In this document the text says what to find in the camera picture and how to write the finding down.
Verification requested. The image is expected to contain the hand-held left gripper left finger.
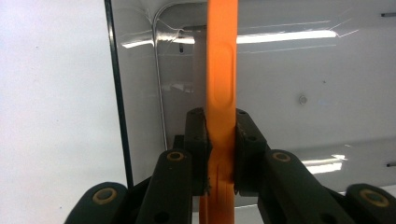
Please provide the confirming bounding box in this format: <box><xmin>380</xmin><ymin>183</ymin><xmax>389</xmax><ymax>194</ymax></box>
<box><xmin>183</xmin><ymin>106</ymin><xmax>213</xmax><ymax>197</ymax></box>

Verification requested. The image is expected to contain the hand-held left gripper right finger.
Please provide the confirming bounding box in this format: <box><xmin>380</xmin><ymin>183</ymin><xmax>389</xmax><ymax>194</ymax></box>
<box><xmin>233</xmin><ymin>107</ymin><xmax>269</xmax><ymax>198</ymax></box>

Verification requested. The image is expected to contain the transparent grey plastic box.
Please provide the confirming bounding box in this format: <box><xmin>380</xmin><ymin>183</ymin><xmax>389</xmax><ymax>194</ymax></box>
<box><xmin>104</xmin><ymin>0</ymin><xmax>396</xmax><ymax>216</ymax></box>

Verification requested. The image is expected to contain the orange phone case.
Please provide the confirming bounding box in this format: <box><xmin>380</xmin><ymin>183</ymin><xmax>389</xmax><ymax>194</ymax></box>
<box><xmin>199</xmin><ymin>0</ymin><xmax>240</xmax><ymax>224</ymax></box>

